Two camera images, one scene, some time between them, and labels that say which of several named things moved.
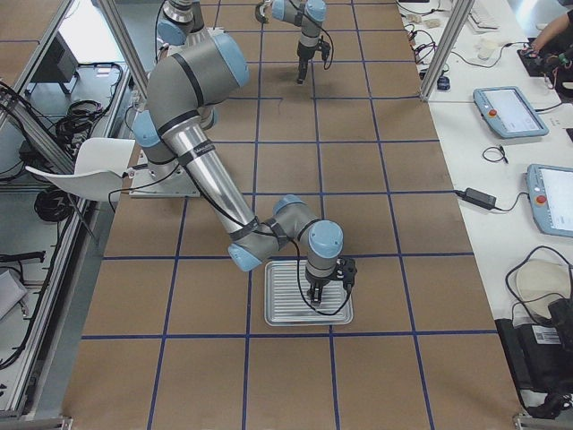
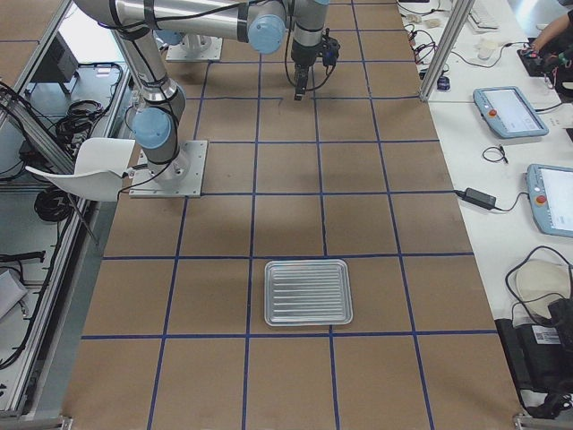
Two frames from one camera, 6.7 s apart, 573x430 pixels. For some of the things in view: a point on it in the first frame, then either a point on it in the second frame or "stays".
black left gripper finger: x=303 y=71 → x=300 y=90
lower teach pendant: x=551 y=197 stays
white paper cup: x=485 y=47 stays
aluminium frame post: x=447 y=50 stays
